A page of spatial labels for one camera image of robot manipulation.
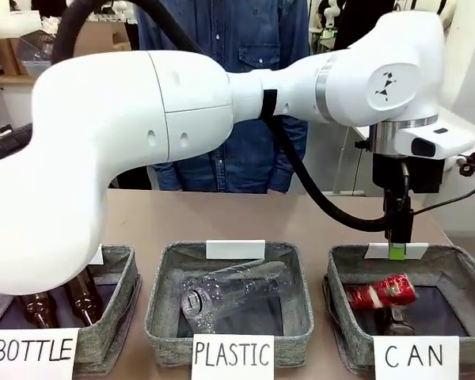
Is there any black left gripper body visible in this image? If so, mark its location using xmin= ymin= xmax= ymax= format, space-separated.
xmin=371 ymin=153 xmax=415 ymax=217

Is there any crushed red drink can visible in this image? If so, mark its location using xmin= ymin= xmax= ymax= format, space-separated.
xmin=346 ymin=273 xmax=417 ymax=320

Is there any black drink can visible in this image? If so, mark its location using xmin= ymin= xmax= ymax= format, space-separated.
xmin=382 ymin=307 xmax=416 ymax=338

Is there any large clear plastic bottle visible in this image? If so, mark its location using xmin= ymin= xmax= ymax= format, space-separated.
xmin=180 ymin=260 xmax=293 ymax=322

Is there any brown glass bottle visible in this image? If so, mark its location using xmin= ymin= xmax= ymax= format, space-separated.
xmin=64 ymin=266 xmax=105 ymax=328
xmin=16 ymin=291 xmax=59 ymax=329

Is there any person's right forearm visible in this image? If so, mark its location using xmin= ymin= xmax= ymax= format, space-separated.
xmin=151 ymin=160 xmax=185 ymax=192

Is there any person's left forearm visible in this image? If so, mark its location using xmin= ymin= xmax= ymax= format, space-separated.
xmin=265 ymin=116 xmax=312 ymax=195

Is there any grey fabric can basket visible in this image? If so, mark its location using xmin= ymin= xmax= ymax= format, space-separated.
xmin=322 ymin=242 xmax=475 ymax=376

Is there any grey fabric plastic basket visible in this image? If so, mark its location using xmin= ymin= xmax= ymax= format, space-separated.
xmin=143 ymin=238 xmax=315 ymax=369

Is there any white CAN paper sign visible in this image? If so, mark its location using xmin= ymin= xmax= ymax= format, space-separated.
xmin=372 ymin=335 xmax=461 ymax=380

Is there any grey fabric bottle basket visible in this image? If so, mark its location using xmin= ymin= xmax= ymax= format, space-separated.
xmin=0 ymin=244 xmax=143 ymax=377

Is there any dark mesh basket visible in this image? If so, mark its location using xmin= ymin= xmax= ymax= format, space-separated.
xmin=17 ymin=32 xmax=60 ymax=63

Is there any blank white card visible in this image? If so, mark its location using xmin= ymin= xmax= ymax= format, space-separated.
xmin=363 ymin=241 xmax=430 ymax=260
xmin=205 ymin=238 xmax=268 ymax=260
xmin=87 ymin=243 xmax=105 ymax=266

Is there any background person in black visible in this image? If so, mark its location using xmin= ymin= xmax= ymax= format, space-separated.
xmin=334 ymin=0 xmax=397 ymax=53

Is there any white PLASTIC paper sign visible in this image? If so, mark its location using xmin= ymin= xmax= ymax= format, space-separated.
xmin=190 ymin=332 xmax=276 ymax=380

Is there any person in denim shirt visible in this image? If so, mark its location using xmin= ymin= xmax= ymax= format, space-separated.
xmin=133 ymin=0 xmax=313 ymax=196

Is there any large cardboard box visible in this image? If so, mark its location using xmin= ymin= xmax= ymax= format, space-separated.
xmin=71 ymin=19 xmax=140 ymax=57

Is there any white BOTTLE paper sign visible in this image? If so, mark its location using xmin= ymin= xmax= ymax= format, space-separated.
xmin=0 ymin=326 xmax=81 ymax=380

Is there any white cabinet counter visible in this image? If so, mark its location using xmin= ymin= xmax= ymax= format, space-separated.
xmin=0 ymin=74 xmax=40 ymax=138

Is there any small open cardboard box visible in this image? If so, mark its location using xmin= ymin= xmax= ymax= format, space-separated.
xmin=0 ymin=36 xmax=27 ymax=77

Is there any white box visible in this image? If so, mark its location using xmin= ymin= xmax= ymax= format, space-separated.
xmin=0 ymin=9 xmax=44 ymax=40

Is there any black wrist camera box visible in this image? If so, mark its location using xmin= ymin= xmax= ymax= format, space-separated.
xmin=408 ymin=157 xmax=447 ymax=195

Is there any thin black cable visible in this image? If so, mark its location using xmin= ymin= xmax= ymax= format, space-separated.
xmin=399 ymin=161 xmax=475 ymax=217

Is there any thick black cable hose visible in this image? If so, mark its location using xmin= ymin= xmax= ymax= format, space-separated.
xmin=50 ymin=0 xmax=391 ymax=234

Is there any black knob camera bracket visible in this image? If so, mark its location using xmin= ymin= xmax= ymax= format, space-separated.
xmin=444 ymin=151 xmax=475 ymax=176

